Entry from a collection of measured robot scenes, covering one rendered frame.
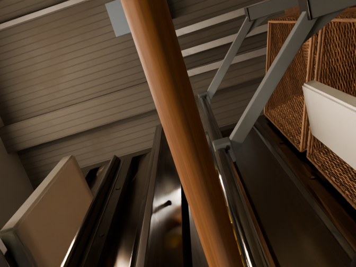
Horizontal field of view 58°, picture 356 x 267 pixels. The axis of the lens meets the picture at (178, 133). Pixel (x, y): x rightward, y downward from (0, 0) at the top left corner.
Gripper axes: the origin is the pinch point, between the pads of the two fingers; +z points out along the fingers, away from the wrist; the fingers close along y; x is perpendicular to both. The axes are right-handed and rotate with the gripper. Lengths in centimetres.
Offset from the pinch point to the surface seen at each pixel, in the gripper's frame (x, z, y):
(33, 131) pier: -52, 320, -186
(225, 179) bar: -18.5, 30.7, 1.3
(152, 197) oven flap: -41, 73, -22
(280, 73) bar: -7.8, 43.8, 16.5
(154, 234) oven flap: -43, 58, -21
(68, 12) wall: 52, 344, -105
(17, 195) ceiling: -110, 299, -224
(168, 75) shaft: 3.3, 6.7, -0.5
